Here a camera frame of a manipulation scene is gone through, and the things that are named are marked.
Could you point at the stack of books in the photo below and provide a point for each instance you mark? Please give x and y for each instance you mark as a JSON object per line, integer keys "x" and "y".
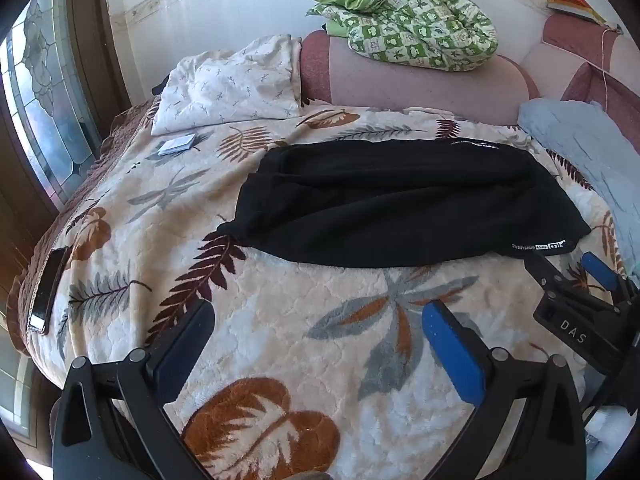
{"x": 575, "y": 4}

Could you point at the black smartphone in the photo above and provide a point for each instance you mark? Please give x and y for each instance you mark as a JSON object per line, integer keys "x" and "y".
{"x": 49, "y": 290}

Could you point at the leaf print blanket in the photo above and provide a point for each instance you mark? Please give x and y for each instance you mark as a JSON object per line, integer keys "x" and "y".
{"x": 280, "y": 310}

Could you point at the stained glass window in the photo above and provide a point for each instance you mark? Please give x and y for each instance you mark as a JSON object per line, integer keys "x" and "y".
{"x": 45, "y": 95}

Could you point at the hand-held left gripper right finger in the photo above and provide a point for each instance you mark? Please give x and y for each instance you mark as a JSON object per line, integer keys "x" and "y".
{"x": 450, "y": 350}

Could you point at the black pants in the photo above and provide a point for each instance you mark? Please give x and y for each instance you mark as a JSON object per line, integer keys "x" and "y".
{"x": 400, "y": 200}

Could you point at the green patterned quilt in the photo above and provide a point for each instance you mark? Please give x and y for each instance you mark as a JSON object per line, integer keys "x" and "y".
{"x": 415, "y": 20}

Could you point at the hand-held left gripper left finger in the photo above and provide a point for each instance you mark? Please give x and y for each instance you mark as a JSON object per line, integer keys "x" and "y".
{"x": 185, "y": 350}

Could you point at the small white packet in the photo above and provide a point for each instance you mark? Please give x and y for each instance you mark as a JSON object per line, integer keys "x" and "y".
{"x": 177, "y": 144}

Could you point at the white printed pillow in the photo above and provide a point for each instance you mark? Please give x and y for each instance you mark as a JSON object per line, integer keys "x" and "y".
{"x": 230, "y": 85}

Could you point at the light blue cloth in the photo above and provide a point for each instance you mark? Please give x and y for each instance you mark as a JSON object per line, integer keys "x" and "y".
{"x": 595, "y": 150}

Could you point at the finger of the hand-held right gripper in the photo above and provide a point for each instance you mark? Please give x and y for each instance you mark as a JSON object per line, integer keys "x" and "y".
{"x": 600, "y": 270}
{"x": 545, "y": 272}

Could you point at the pink padded headboard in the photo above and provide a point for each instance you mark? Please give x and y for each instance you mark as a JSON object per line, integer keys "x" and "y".
{"x": 425, "y": 90}

